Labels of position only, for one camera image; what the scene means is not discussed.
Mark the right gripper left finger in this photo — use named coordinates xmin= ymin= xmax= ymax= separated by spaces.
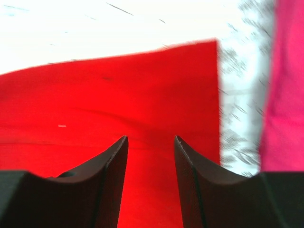
xmin=0 ymin=136 xmax=128 ymax=228

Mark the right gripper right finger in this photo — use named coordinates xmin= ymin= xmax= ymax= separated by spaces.
xmin=174 ymin=136 xmax=304 ymax=228

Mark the red t shirt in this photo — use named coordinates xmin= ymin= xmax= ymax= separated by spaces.
xmin=0 ymin=40 xmax=219 ymax=228

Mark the folded magenta t shirt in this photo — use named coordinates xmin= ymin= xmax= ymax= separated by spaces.
xmin=259 ymin=0 xmax=304 ymax=171

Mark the floral patterned table mat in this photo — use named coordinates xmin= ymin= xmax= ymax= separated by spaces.
xmin=0 ymin=0 xmax=275 ymax=177

